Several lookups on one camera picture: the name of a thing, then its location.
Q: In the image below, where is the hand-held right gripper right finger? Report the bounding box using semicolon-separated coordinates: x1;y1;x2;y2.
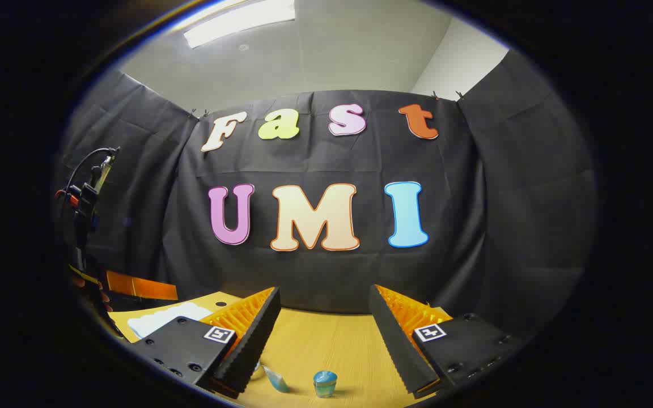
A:
368;284;523;398

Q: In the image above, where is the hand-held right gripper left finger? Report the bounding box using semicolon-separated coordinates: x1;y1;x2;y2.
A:
128;286;282;400

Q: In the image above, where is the blue skincare tube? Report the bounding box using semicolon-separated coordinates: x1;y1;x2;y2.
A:
261;364;291;394

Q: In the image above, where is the light blue suitcase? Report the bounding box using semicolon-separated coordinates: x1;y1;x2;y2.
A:
128;301;214;342

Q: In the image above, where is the blue skincare bottle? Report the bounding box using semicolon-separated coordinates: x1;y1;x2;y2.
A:
313;371;338;398

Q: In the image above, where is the black backdrop cloth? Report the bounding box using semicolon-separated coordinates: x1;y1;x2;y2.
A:
54;51;597;341

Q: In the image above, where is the ceiling light panel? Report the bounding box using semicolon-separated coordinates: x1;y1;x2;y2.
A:
182;0;296;49

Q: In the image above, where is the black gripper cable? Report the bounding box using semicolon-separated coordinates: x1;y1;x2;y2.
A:
65;147;116;193

